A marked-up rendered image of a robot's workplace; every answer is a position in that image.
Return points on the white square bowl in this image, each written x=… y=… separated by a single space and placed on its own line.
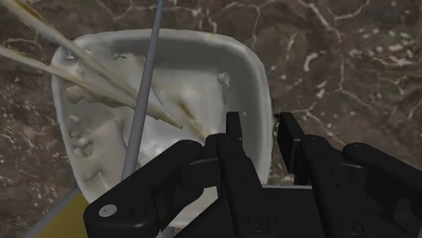
x=204 y=66

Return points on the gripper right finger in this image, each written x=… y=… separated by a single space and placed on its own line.
x=333 y=184

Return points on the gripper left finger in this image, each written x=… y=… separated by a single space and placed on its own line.
x=145 y=184

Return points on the grey thin rod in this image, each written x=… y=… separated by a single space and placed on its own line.
x=145 y=85

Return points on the beige reed stick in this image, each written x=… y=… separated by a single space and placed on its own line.
x=49 y=31
x=82 y=81

